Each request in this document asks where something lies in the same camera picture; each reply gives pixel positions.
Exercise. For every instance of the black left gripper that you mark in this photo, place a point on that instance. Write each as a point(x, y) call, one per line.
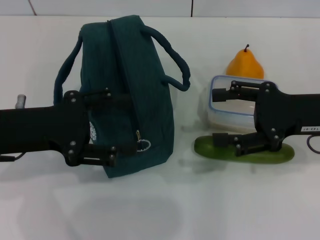
point(37, 130)

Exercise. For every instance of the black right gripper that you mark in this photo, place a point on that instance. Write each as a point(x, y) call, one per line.
point(282, 117)

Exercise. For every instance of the clear plastic food container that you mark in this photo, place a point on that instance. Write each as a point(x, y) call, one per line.
point(232, 117)

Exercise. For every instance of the green cucumber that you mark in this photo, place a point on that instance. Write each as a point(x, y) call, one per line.
point(207, 150)

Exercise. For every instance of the yellow orange pear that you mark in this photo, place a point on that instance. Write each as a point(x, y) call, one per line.
point(245, 63)

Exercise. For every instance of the dark teal insulated lunch bag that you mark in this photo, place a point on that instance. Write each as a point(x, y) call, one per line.
point(125, 62)

